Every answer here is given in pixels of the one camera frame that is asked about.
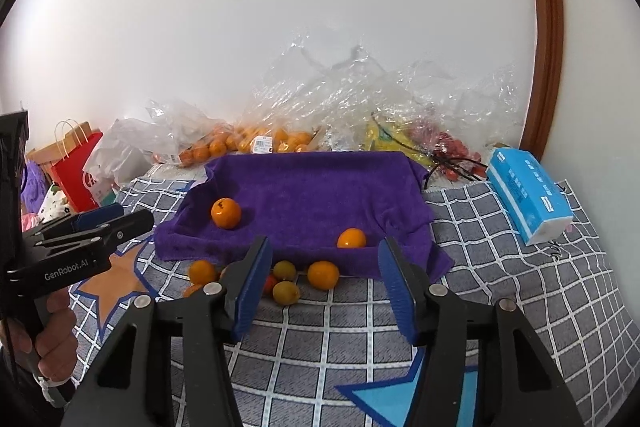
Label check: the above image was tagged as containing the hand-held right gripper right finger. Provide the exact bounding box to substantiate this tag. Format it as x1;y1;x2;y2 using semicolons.
377;237;586;427

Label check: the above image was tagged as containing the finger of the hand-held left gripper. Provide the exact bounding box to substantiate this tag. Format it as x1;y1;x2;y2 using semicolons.
31;208;155;257
37;203;125;239

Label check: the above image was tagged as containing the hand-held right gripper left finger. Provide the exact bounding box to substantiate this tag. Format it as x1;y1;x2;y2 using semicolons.
60;234;274;427

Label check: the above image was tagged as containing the small yellow-green fruit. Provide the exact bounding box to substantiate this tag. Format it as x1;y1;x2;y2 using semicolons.
272;280;302;306
272;260;297;282

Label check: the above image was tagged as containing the oval orange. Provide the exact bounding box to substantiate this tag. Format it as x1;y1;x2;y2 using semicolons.
306;260;341;291
188;259;218;286

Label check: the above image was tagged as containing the small round orange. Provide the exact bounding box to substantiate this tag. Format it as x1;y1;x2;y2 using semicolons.
337;228;367;249

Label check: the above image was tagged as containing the large orange with stem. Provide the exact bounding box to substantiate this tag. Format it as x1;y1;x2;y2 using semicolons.
210;197;242;230

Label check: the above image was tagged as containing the purple towel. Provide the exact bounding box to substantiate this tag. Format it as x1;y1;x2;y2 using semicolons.
152;151;455;284

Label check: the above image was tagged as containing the bunch of red fruits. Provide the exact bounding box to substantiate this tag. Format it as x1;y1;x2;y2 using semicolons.
407;119;488;180

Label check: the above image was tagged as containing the person's left hand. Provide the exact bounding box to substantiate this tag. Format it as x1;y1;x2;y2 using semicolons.
31;288;78;380

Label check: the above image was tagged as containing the white spotted cloth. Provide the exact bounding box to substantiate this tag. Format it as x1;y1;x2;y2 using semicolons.
37;187;73;223

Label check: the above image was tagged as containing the red paper bag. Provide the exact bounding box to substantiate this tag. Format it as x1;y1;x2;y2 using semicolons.
50;119;106;212

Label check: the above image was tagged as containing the white plastic bag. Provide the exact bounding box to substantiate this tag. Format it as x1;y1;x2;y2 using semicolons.
82;118;153;188

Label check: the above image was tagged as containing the grey checked blanket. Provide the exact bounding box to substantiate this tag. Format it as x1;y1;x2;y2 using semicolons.
65;174;618;427

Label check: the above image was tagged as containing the purple cloth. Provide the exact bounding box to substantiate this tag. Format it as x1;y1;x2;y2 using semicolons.
20;159;48;202

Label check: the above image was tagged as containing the brown paper bag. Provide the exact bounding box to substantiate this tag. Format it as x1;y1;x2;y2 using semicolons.
25;122;93;168

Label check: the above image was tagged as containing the clear bag of tangerines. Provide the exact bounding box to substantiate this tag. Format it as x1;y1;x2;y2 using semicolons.
145;99;238;168

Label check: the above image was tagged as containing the labelled clear bag of oranges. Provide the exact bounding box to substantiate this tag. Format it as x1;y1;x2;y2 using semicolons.
232;122;321;155

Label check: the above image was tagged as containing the yellow package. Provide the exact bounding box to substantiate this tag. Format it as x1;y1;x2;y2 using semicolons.
362;119;436;168

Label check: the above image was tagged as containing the blue tissue pack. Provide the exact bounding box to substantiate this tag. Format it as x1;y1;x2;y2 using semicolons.
486;148;575;247

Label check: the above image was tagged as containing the plastic bag with yellow fruit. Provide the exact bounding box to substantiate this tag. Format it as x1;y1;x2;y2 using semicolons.
250;27;523;158

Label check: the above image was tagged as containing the black cord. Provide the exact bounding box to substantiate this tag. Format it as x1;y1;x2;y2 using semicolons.
422;157;488;190

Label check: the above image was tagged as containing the wooden door frame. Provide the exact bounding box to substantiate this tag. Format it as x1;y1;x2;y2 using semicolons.
517;0;566;152

